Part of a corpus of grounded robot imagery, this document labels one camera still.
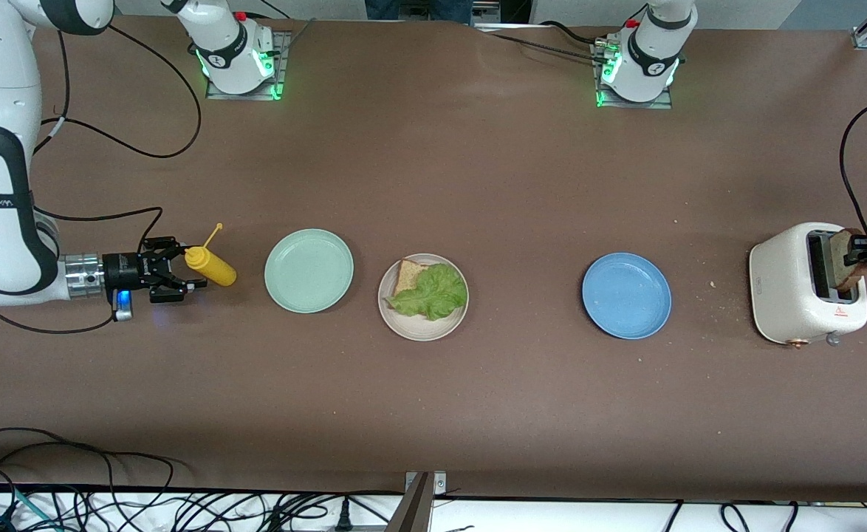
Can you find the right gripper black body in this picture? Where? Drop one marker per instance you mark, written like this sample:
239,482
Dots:
122,271

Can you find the brown bread slice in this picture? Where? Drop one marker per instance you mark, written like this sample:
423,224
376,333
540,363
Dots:
840,270
408,277

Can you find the yellow mustard squeeze bottle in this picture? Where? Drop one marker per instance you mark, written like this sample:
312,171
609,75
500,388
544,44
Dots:
216,270

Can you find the green lettuce leaf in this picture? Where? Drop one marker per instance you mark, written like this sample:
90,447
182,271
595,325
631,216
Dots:
433,292

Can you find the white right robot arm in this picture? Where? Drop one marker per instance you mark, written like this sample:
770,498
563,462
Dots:
1,222

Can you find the light green plate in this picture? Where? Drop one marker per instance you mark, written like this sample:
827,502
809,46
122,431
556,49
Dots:
308,270

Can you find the blue plate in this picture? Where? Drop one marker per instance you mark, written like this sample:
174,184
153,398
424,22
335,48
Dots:
625,295

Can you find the beige plate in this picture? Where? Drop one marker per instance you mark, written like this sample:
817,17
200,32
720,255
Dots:
422,331

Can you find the cream white toaster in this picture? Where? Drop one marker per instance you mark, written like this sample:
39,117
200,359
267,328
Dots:
780,288

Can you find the black power plug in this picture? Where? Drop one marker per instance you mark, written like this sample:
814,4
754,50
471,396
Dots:
343,515

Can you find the aluminium beam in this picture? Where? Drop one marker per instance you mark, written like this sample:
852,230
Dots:
411,510

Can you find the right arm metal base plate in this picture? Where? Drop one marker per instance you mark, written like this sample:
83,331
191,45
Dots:
280,59

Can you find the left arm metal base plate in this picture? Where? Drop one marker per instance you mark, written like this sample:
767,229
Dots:
662,104

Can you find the small metal bracket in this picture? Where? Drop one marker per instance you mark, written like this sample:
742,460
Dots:
439,482

